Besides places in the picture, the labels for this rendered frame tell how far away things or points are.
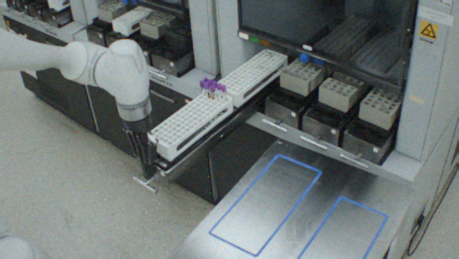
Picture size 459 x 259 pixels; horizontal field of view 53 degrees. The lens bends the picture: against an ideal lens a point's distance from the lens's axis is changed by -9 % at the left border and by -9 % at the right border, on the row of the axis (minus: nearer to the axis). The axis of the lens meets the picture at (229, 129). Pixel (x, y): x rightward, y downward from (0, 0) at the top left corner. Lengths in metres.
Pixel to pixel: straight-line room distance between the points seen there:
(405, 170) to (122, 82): 0.89
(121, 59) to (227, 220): 0.48
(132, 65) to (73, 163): 1.66
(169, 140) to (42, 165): 1.53
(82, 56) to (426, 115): 0.99
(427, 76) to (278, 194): 0.54
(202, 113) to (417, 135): 0.67
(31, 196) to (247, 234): 1.69
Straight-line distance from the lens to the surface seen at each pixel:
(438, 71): 1.42
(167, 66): 1.98
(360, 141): 1.55
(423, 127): 1.54
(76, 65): 1.31
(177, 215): 2.41
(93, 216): 2.51
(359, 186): 1.38
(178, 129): 1.50
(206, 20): 1.84
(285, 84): 1.71
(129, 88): 1.25
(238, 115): 1.63
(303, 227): 1.27
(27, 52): 1.00
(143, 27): 2.12
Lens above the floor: 1.80
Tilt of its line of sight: 39 degrees down
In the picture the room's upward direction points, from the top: 4 degrees counter-clockwise
